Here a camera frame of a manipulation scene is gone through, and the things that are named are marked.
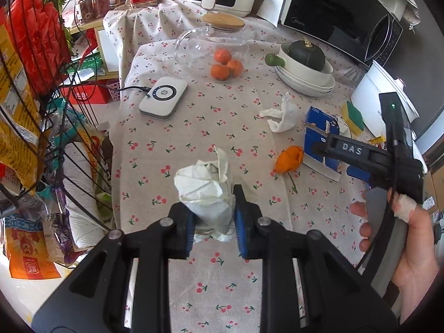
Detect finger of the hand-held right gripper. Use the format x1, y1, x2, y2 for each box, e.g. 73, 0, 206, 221
345, 165, 373, 184
310, 133, 377, 168

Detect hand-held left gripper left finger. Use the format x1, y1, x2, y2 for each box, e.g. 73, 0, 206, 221
31, 202, 198, 333

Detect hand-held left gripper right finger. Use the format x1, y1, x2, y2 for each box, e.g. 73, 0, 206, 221
233, 184, 399, 333

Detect blue carton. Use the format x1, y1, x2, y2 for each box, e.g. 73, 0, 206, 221
303, 106, 347, 183

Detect yellow green sponge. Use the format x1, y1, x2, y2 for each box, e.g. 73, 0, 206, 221
342, 100, 365, 134

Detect white paper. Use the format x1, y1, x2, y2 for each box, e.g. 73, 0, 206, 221
173, 146, 237, 244

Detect orange peel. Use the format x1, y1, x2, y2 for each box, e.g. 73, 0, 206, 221
273, 145, 304, 195

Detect white tissue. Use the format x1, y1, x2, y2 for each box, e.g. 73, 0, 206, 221
258, 92, 299, 133

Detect person's right hand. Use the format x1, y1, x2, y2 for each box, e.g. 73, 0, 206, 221
350, 194, 443, 323

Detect cardboard box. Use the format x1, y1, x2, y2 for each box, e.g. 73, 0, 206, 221
421, 170, 444, 216

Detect white electric pot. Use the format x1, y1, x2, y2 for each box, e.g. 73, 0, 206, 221
350, 60, 420, 136

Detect white plate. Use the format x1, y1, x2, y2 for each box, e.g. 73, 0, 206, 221
282, 76, 336, 97

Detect grey refrigerator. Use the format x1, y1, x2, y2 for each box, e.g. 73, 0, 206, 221
399, 0, 444, 167

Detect stacked white bowls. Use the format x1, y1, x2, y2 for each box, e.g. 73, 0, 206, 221
276, 65, 336, 92

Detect cherry print tablecloth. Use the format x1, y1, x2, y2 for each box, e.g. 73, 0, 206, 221
113, 24, 431, 333
103, 0, 288, 77

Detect dark green squash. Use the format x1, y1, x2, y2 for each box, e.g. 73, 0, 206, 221
287, 38, 327, 72

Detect paper towel roll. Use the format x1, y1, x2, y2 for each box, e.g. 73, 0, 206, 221
62, 139, 115, 250

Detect green fruit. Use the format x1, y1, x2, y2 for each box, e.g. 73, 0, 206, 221
265, 53, 287, 67

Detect white device with round dial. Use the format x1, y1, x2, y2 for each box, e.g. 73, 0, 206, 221
139, 76, 189, 120

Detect tangerine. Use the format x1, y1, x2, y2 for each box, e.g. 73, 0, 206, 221
210, 64, 231, 81
227, 60, 244, 78
213, 49, 232, 65

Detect black microwave oven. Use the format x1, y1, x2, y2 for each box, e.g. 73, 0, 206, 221
279, 0, 405, 66

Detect orange snack packet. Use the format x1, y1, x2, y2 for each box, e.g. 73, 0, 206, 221
3, 215, 63, 280

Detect red box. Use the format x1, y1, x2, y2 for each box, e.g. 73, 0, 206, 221
67, 85, 112, 105

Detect bamboo lid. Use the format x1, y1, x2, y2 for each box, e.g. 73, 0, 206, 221
202, 12, 246, 31

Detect yellow snack bag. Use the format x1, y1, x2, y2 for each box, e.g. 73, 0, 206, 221
0, 24, 46, 195

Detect wooden shelf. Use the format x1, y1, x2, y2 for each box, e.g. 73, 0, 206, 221
67, 17, 122, 77

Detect red plastic bag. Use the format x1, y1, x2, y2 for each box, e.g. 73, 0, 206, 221
7, 0, 72, 94

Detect black cable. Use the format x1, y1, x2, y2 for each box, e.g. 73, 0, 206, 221
57, 82, 153, 95

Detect black wire rack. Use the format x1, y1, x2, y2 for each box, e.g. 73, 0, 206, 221
0, 0, 117, 268

